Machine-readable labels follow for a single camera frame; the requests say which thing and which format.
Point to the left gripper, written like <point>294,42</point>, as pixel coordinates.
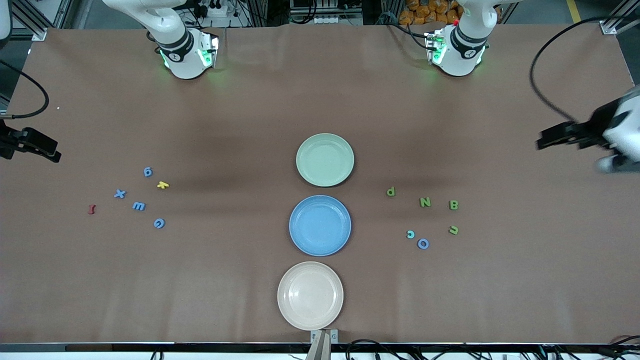
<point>593,127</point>

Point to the blue letter x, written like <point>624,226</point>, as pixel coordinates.
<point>120,194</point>

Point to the blue letter m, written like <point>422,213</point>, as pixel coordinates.
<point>139,206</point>

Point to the blue letter e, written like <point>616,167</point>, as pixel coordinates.
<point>156,224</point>

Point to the green letter B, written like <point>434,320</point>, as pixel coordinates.
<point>450,205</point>

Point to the small curved green letter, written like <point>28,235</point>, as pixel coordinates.
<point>456,230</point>

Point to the green letter N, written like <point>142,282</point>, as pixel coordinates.
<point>425,202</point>

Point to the green letter p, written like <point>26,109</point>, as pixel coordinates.
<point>388,192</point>

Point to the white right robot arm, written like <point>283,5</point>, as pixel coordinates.
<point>185,60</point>

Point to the yellow letter k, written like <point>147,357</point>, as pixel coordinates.
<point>162,185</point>

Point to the teal letter c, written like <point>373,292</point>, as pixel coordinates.
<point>413,234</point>

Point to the blue letter O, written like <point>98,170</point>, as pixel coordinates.
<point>419,244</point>

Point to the pile of orange objects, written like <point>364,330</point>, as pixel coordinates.
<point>425,11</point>

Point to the table cover sheet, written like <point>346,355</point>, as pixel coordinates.
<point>450,300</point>

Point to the white power strip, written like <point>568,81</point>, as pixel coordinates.
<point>216,9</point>
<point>327,20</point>

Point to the green plate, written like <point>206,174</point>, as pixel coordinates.
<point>325,160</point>

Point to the blue plate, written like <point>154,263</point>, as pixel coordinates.
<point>320,225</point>

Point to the beige plate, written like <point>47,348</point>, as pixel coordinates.
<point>310,295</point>

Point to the aluminium frame post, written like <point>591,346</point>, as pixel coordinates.
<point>39,34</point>
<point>610,26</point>

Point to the metal table edge rail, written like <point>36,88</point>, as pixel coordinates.
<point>450,346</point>

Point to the metal camera bracket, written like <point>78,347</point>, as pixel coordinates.
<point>334,336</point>

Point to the camera stand pole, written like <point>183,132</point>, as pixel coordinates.
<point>319,350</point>

